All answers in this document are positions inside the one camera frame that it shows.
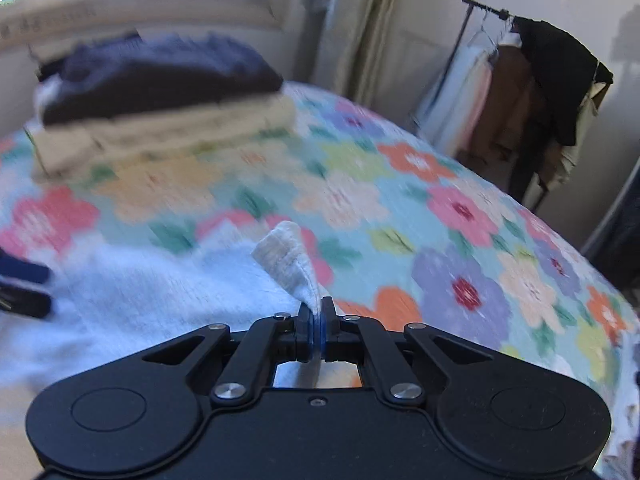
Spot grey cat face t-shirt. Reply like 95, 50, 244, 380
1, 220, 328, 430

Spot black clothes rack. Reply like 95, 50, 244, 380
409, 0, 512, 131

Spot floral bed sheet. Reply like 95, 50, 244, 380
1, 84, 639, 479

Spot cream folded garment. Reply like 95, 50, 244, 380
27, 93, 296, 180

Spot dark navy folded sweater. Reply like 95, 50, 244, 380
41, 34, 283, 126

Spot white pink hanging garments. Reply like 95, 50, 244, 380
416, 32, 522, 158

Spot brown hanging garment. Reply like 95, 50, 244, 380
470, 46, 544, 165

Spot beige curtain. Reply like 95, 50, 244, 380
292, 0, 396, 106

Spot black hanging garment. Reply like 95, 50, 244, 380
508, 16, 614, 203

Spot window with wooden frame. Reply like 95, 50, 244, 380
1, 0, 288, 50

